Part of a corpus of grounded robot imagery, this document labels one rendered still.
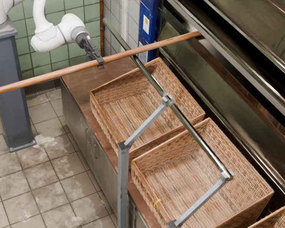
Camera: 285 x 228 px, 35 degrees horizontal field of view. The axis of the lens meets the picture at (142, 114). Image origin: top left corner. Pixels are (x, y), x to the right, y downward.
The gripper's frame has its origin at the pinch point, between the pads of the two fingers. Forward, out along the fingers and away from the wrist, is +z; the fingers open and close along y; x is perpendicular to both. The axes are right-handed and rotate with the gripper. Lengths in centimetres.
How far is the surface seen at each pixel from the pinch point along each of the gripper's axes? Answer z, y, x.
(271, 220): 92, 41, -44
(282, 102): 80, -24, -40
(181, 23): -14, 1, -55
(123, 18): -82, 37, -54
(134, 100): -26, 60, -34
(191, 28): -7, 1, -58
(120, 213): 37, 78, 6
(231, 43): 38, -21, -47
